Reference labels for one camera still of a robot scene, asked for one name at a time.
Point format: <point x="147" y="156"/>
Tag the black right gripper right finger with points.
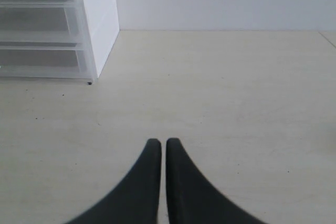
<point x="191" y="198"/>

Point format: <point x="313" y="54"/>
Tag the clear middle wide drawer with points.
<point x="50" y="25"/>

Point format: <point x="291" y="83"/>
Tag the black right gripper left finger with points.
<point x="135" y="199"/>

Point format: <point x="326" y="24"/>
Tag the clear bottom wide drawer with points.
<point x="66" y="64"/>

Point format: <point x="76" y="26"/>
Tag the clear wide drawer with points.
<point x="50" y="25"/>
<point x="66" y="64"/>

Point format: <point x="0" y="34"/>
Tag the white plastic drawer cabinet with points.
<point x="98" y="24"/>

